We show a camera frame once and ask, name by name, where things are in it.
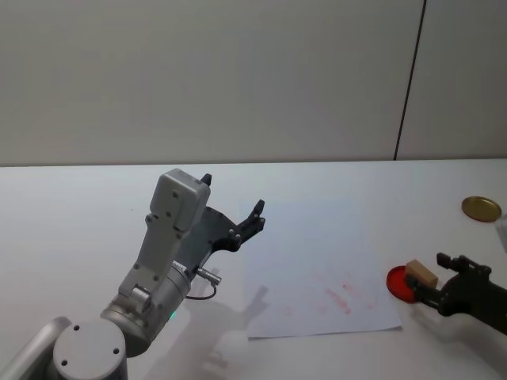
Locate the round red dish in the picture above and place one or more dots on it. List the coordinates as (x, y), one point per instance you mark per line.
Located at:
(396, 285)

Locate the small tan cork block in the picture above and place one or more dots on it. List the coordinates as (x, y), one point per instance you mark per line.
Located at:
(421, 273)

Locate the round gold metal lid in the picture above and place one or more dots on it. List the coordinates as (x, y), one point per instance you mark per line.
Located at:
(481, 209)

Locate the white paper sheet red marks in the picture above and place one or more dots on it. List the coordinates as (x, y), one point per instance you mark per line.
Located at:
(309, 277)

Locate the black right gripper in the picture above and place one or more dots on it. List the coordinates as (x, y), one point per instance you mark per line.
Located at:
(471, 295)

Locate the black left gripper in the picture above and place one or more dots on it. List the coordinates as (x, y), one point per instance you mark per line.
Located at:
(206, 233)

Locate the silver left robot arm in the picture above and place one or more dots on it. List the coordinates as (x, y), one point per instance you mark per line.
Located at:
(158, 245)

